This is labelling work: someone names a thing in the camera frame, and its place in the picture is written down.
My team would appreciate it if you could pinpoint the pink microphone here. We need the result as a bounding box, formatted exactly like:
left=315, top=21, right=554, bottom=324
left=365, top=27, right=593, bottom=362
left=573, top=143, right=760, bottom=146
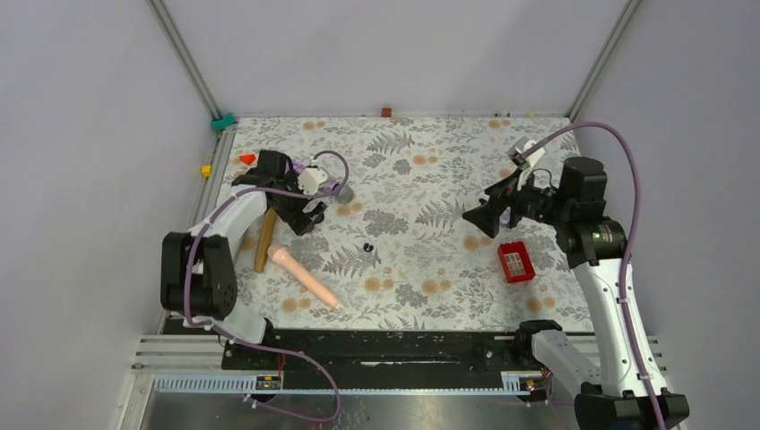
left=267, top=244, right=339, bottom=308

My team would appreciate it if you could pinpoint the floral table mat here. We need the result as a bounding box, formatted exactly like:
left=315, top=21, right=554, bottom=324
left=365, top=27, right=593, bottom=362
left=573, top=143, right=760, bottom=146
left=220, top=117, right=592, bottom=332

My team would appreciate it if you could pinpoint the red triangle block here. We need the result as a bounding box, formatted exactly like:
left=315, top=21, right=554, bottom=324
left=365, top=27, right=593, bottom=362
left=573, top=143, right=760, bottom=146
left=238, top=153, right=257, bottom=166

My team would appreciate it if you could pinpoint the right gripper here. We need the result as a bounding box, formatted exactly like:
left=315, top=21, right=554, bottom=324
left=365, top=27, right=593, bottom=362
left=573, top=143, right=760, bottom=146
left=462, top=165, right=573, bottom=238

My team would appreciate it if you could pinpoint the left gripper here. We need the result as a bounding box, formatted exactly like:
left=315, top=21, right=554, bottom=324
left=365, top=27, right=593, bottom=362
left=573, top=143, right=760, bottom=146
left=272, top=168, right=325, bottom=234

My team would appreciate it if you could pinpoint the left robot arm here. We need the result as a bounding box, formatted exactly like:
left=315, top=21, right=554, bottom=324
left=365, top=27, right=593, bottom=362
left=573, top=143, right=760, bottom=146
left=160, top=150, right=346, bottom=368

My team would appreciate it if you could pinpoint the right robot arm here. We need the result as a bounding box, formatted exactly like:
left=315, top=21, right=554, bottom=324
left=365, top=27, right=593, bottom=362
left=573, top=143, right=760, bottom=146
left=462, top=139, right=690, bottom=429

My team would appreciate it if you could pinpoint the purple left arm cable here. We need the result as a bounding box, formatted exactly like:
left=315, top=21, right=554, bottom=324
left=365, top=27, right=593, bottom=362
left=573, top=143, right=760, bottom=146
left=182, top=149, right=351, bottom=425

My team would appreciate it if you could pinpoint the teal block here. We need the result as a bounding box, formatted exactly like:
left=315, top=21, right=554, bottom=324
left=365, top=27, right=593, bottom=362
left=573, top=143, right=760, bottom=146
left=211, top=113, right=237, bottom=133

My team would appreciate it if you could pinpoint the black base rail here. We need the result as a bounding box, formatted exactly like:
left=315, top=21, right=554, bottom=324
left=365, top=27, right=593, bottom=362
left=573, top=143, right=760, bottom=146
left=220, top=329, right=547, bottom=391

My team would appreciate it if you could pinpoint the red toy block box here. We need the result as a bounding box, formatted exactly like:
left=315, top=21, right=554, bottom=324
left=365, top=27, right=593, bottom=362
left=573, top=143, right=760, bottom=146
left=497, top=241, right=536, bottom=284

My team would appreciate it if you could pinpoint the gold microphone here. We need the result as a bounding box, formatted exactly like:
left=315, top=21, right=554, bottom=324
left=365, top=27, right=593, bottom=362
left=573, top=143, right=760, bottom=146
left=254, top=208, right=278, bottom=273

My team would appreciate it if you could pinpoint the purple glitter microphone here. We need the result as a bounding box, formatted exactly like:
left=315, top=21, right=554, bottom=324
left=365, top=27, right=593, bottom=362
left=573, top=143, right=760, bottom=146
left=293, top=162, right=354, bottom=204

